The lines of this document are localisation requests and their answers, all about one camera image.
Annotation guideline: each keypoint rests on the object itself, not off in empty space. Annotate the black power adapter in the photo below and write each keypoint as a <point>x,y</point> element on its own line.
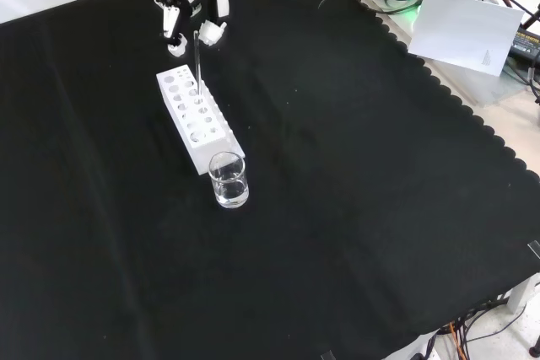
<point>527,44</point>

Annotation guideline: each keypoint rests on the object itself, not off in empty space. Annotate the pale white board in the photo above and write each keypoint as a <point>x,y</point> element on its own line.
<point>464,31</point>

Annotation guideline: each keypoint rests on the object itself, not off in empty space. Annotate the clear glass beaker with water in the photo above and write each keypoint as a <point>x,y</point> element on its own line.
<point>230,191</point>

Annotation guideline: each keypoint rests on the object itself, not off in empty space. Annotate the clear glass rod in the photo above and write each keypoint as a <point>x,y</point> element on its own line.
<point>197,65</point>

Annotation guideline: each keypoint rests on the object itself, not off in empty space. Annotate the white bench frame leg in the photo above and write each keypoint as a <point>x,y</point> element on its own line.
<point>522,294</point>

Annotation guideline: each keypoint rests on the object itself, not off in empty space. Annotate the black bench cloth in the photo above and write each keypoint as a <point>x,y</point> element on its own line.
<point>337,191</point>

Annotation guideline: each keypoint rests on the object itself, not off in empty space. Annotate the clear cloth clip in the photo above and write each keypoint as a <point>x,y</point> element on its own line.
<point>534,249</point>
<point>327,356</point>

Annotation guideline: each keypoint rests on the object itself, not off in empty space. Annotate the white test tube rack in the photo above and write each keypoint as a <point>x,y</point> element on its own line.
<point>198,141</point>

